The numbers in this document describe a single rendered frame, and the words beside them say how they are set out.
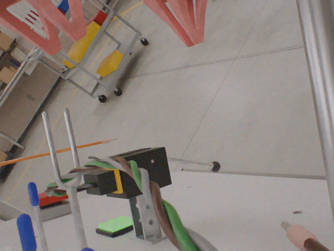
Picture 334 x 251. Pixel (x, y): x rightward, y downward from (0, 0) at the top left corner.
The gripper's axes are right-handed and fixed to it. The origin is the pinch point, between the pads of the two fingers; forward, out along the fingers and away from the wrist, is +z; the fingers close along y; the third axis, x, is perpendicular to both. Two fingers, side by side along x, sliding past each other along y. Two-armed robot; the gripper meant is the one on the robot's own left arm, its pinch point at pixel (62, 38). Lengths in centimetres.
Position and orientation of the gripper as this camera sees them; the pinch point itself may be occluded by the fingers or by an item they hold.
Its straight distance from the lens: 38.4
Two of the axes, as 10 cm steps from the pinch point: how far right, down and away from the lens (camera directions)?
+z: 4.9, 8.1, 3.2
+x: 6.1, -5.8, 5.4
